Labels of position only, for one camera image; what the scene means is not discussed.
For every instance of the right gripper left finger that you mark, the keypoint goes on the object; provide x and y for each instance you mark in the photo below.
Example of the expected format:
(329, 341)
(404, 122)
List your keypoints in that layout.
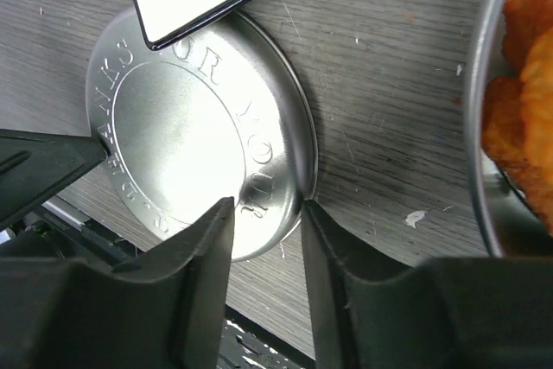
(116, 300)

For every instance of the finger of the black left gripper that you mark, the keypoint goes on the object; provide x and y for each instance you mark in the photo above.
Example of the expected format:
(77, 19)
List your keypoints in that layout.
(37, 166)

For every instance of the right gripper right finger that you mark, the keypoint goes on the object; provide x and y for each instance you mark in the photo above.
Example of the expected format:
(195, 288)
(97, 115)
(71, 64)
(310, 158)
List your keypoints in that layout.
(370, 311)

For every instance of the shallow round metal tin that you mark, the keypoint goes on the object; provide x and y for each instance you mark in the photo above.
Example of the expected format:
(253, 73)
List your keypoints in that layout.
(508, 225)

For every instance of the orange fried food piece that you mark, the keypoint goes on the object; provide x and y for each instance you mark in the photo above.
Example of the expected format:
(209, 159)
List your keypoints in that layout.
(527, 47)

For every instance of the orange strawberry shaped piece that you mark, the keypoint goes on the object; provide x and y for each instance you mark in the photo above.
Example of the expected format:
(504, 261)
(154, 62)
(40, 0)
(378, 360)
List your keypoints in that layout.
(502, 127)

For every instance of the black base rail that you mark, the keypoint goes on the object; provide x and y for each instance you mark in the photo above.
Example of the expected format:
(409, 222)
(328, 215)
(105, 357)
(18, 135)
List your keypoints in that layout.
(173, 300)

